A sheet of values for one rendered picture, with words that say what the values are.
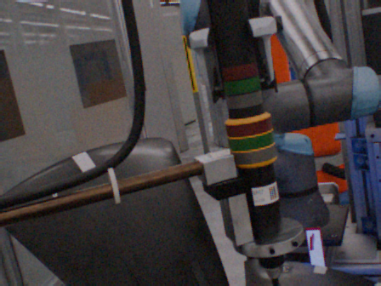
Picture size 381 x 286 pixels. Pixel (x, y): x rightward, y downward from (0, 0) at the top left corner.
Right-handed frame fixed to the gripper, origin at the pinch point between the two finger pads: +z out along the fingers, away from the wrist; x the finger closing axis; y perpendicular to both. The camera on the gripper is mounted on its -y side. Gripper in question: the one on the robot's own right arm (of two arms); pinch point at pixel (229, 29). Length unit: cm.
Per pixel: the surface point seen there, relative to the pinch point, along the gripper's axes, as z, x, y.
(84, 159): -8.5, 19.3, 10.9
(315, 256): -36, -6, 39
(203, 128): -581, 85, 102
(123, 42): -138, 47, -6
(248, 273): -23.4, 4.5, 34.6
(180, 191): -8.0, 8.8, 16.2
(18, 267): -57, 62, 43
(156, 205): -5.4, 11.3, 16.6
